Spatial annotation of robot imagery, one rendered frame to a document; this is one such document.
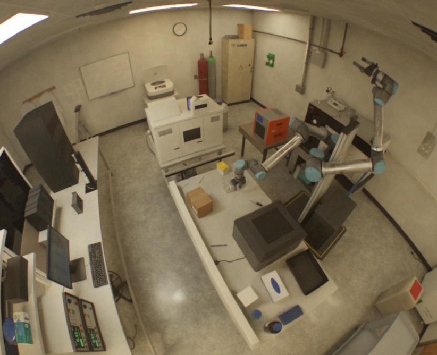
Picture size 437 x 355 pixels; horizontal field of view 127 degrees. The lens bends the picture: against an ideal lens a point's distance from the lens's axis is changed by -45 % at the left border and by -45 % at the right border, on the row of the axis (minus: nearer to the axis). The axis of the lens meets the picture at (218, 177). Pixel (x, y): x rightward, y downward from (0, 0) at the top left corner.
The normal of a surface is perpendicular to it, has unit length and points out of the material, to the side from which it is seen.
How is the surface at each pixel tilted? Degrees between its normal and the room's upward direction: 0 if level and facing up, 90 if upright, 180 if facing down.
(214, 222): 0
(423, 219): 90
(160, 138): 90
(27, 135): 90
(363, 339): 0
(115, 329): 0
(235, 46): 90
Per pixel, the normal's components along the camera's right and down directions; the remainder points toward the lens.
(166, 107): 0.29, -0.11
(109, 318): 0.00, -0.69
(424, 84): -0.89, 0.32
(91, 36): 0.44, 0.65
